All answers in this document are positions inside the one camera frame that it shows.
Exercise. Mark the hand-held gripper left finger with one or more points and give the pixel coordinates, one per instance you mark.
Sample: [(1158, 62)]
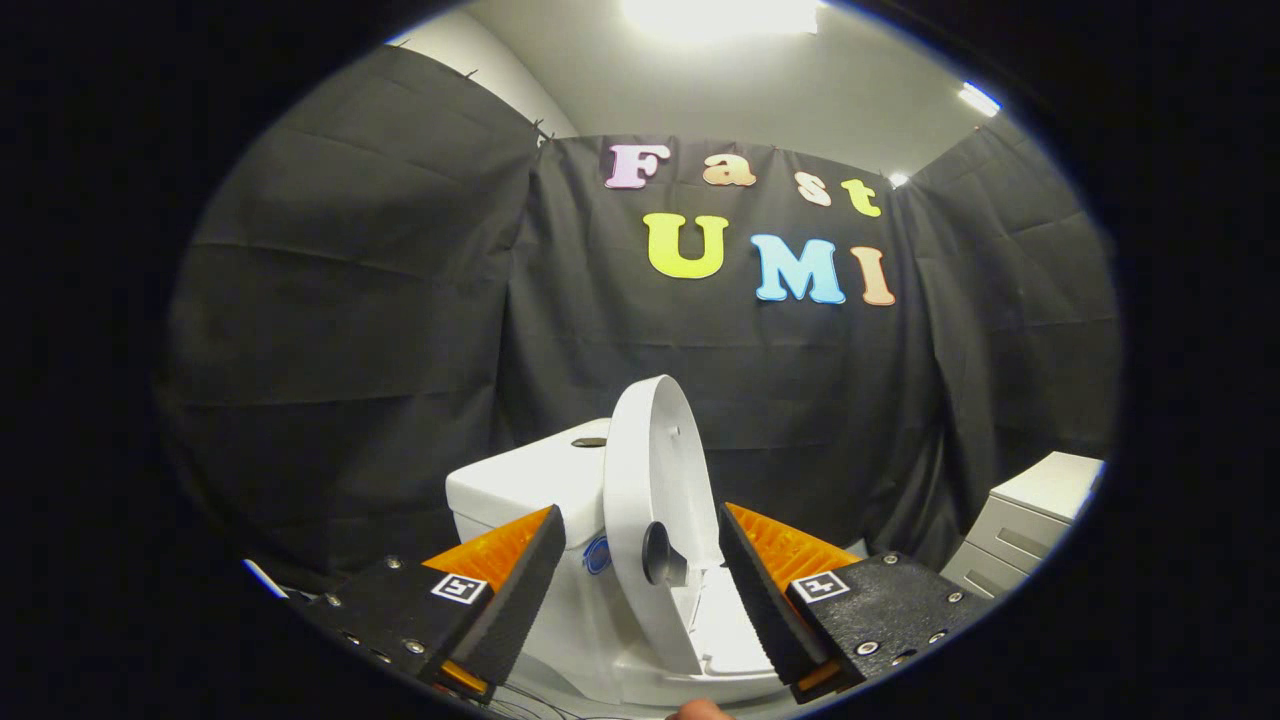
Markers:
[(525, 600)]

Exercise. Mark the white drawer cabinet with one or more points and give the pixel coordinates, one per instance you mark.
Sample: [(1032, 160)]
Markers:
[(1040, 490)]

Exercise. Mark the black backdrop cloth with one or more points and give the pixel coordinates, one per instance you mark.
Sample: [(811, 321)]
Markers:
[(400, 300)]

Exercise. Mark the small ceiling light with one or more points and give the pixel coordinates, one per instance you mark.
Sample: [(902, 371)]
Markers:
[(979, 99)]

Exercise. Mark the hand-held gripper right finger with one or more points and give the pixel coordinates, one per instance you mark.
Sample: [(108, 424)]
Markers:
[(760, 600)]

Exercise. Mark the white toilet lid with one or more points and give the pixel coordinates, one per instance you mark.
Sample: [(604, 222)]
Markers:
[(660, 460)]

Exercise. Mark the white toilet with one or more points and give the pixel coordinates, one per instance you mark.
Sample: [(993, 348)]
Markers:
[(520, 480)]

